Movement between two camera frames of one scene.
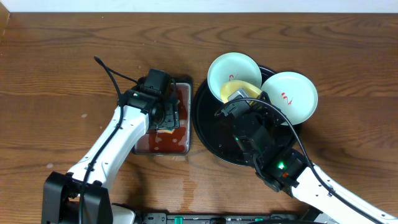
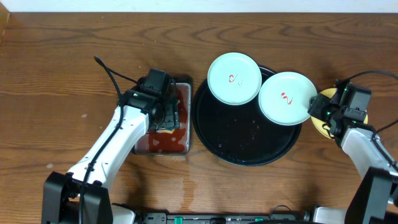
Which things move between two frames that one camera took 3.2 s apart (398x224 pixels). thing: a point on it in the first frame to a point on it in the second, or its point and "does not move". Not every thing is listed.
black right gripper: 263,111 to 316,106
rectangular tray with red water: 170,141 does not move
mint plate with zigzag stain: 293,94 does not move
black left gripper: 170,115 does not move
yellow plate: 228,88 to 319,125
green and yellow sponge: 170,130 does not move
